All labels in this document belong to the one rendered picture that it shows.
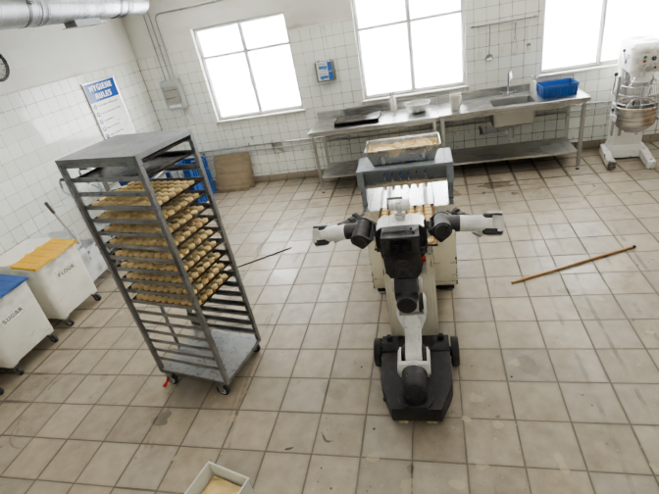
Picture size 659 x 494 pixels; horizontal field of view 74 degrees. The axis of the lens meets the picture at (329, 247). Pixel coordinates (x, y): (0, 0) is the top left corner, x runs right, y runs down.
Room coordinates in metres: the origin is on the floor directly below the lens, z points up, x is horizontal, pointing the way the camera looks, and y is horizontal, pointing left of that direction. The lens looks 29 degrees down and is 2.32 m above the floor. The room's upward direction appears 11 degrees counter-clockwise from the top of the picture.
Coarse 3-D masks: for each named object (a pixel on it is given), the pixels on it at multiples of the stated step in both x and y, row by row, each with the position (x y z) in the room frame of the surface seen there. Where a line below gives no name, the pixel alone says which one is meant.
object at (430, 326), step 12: (432, 252) 2.36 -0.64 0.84; (432, 264) 2.36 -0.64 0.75; (384, 276) 2.44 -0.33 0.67; (432, 276) 2.36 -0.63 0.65; (432, 288) 2.36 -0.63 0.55; (432, 300) 2.36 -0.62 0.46; (420, 312) 2.38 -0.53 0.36; (432, 312) 2.36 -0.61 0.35; (396, 324) 2.43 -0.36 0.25; (432, 324) 2.36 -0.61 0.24
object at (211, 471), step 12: (204, 468) 1.65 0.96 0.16; (216, 468) 1.66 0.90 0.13; (204, 480) 1.62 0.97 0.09; (216, 480) 1.63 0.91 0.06; (228, 480) 1.62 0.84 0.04; (240, 480) 1.57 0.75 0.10; (192, 492) 1.55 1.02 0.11; (204, 492) 1.57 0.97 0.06; (216, 492) 1.56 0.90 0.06; (228, 492) 1.54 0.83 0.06; (240, 492) 1.47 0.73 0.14; (252, 492) 1.53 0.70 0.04
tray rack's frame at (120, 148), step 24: (96, 144) 2.83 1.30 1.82; (120, 144) 2.68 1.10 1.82; (144, 144) 2.54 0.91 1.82; (168, 144) 2.53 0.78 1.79; (72, 192) 2.59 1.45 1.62; (96, 240) 2.59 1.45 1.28; (120, 288) 2.59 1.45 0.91; (192, 312) 3.01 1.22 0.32; (144, 336) 2.59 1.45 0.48; (216, 336) 2.85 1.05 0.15; (240, 336) 2.78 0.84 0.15; (192, 360) 2.62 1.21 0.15; (240, 360) 2.51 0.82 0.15; (216, 384) 2.34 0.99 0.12
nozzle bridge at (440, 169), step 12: (444, 156) 3.12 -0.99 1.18; (360, 168) 3.23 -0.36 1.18; (372, 168) 3.18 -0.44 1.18; (384, 168) 3.12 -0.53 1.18; (396, 168) 3.08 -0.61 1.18; (408, 168) 3.06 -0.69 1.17; (420, 168) 3.12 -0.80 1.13; (432, 168) 3.09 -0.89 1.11; (444, 168) 3.07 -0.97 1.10; (360, 180) 3.15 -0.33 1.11; (372, 180) 3.21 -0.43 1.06; (396, 180) 3.15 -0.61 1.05; (408, 180) 3.10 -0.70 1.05; (420, 180) 3.07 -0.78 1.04; (432, 180) 3.05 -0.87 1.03; (444, 180) 3.02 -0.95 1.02
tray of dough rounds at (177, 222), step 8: (192, 208) 2.69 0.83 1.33; (200, 208) 2.67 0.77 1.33; (176, 216) 2.61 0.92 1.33; (184, 216) 2.58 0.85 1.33; (192, 216) 2.60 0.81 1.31; (112, 224) 2.68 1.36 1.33; (120, 224) 2.66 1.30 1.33; (128, 224) 2.63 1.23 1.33; (136, 224) 2.59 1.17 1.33; (144, 224) 2.57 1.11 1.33; (152, 224) 2.54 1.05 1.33; (168, 224) 2.49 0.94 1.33; (176, 224) 2.46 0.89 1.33; (184, 224) 2.48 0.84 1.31; (152, 232) 2.44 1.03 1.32; (160, 232) 2.41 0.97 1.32
